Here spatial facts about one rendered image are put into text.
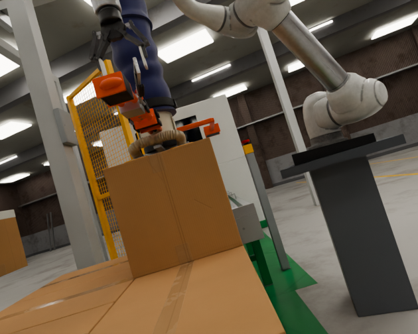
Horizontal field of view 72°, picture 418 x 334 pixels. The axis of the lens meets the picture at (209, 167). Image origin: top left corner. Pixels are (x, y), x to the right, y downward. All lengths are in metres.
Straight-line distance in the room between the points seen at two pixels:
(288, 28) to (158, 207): 0.84
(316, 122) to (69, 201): 1.99
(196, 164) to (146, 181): 0.19
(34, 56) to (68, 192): 1.20
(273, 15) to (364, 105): 0.53
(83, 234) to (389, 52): 11.84
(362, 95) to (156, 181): 0.91
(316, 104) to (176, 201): 0.85
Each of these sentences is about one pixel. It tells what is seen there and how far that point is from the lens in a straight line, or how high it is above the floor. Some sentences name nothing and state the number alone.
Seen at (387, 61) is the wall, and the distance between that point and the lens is 12.69.
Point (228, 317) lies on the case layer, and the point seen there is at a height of 0.54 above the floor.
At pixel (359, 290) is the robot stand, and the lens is 1.59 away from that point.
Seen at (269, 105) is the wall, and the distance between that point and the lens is 12.05.
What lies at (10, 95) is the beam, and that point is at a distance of 7.29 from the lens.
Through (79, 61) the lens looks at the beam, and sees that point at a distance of 6.21.
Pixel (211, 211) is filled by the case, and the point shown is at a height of 0.69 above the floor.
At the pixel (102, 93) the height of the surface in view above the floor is 1.07.
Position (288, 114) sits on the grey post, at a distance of 4.78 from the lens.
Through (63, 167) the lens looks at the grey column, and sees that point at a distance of 2.68.
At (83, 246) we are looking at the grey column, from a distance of 2.64.
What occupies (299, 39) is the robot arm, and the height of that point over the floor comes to 1.22.
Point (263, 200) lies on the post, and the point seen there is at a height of 0.55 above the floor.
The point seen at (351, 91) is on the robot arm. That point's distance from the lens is 1.37.
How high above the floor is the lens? 0.78
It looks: 4 degrees up
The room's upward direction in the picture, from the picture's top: 17 degrees counter-clockwise
